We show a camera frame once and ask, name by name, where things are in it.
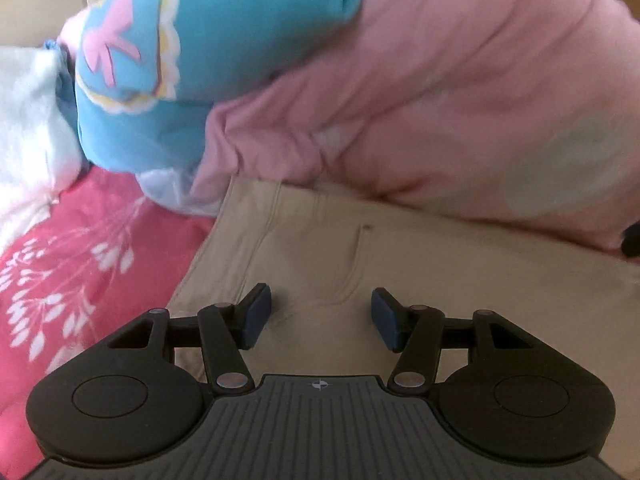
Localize blue cartoon pillow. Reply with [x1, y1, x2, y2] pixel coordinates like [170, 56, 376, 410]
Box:
[42, 0, 391, 211]

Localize pink grey floral quilt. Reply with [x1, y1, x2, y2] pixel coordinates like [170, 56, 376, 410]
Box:
[192, 0, 640, 261]

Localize beige pants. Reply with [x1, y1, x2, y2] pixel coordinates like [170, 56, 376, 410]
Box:
[165, 177, 640, 386]

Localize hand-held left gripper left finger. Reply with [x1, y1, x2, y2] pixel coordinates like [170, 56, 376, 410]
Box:
[107, 282, 273, 393]

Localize pink floral bed blanket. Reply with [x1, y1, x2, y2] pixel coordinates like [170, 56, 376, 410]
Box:
[0, 165, 221, 480]

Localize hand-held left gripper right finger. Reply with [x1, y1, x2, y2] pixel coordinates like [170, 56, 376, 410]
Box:
[370, 287, 536, 396]

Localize white cloth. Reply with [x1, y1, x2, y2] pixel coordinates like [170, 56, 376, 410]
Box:
[0, 45, 86, 241]

